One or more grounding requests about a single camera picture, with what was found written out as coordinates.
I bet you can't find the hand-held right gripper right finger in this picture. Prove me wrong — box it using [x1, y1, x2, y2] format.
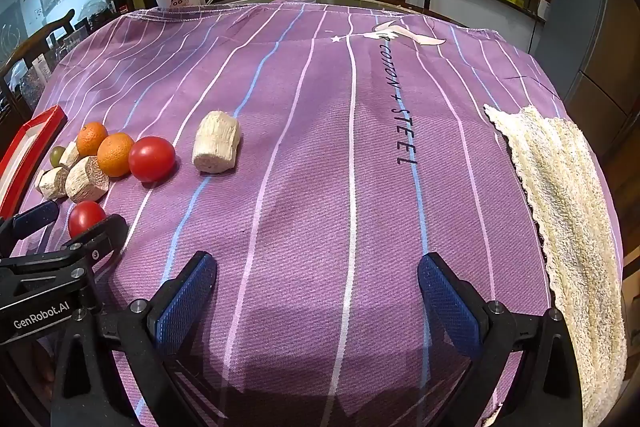
[417, 252, 586, 427]

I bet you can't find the orange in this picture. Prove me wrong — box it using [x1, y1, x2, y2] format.
[76, 122, 109, 158]
[96, 132, 136, 178]

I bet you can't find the red tomato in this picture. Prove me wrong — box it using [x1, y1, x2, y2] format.
[128, 136, 177, 183]
[68, 200, 107, 239]

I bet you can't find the bread chunk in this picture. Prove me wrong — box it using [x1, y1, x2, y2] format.
[65, 156, 111, 204]

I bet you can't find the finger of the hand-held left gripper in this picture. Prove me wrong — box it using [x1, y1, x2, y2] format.
[0, 201, 59, 254]
[60, 214, 130, 269]

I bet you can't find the red rimmed white tray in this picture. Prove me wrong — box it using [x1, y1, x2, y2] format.
[0, 105, 68, 215]

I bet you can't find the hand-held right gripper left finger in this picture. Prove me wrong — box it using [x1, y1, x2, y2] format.
[50, 251, 218, 427]

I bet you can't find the purple striped tablecloth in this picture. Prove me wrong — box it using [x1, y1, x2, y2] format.
[10, 0, 626, 427]

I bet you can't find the grey cabinet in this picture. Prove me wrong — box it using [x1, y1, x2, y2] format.
[530, 0, 640, 158]

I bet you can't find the cream knitted towel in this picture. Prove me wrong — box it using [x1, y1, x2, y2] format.
[483, 105, 629, 427]

